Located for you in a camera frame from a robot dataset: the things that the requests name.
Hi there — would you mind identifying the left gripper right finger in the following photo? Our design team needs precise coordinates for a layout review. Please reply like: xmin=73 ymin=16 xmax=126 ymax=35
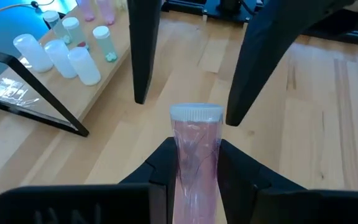
xmin=217 ymin=138 xmax=306 ymax=224

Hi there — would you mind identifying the clear bottle with grey lid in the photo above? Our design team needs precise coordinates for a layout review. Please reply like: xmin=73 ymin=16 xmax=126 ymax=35
xmin=44 ymin=39 xmax=78 ymax=79

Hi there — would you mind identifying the pink medicine bottle white cap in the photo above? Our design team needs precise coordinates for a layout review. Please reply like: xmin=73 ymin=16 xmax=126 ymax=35
xmin=96 ymin=0 xmax=116 ymax=26
xmin=169 ymin=103 xmax=225 ymax=224
xmin=76 ymin=0 xmax=96 ymax=22

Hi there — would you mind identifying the orange floor cable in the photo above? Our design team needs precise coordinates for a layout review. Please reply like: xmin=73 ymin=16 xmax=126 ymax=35
xmin=0 ymin=0 xmax=55 ymax=22

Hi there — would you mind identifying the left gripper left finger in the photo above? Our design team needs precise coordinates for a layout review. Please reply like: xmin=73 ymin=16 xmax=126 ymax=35
xmin=119 ymin=136 xmax=180 ymax=224

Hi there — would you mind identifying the black frame rail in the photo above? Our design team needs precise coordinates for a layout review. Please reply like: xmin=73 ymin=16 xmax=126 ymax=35
xmin=301 ymin=12 xmax=358 ymax=49

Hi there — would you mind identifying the wide frosted white medicine bottle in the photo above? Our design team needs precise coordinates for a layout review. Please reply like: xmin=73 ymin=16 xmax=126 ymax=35
xmin=67 ymin=46 xmax=102 ymax=86

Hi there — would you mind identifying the wooden shelf with black frame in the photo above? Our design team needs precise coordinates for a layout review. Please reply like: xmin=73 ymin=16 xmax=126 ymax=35
xmin=0 ymin=0 xmax=132 ymax=138

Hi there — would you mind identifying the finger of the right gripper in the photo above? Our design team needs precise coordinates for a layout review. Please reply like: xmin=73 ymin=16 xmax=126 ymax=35
xmin=126 ymin=0 xmax=163 ymax=105
xmin=224 ymin=0 xmax=354 ymax=128

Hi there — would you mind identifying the green medicine bottle white cap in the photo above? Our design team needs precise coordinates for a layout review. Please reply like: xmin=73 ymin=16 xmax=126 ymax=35
xmin=92 ymin=26 xmax=119 ymax=63
xmin=62 ymin=17 xmax=90 ymax=50
xmin=42 ymin=10 xmax=71 ymax=45

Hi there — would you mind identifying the black table clamp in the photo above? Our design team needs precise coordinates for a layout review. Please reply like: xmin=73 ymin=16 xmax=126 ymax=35
xmin=44 ymin=11 xmax=67 ymax=30

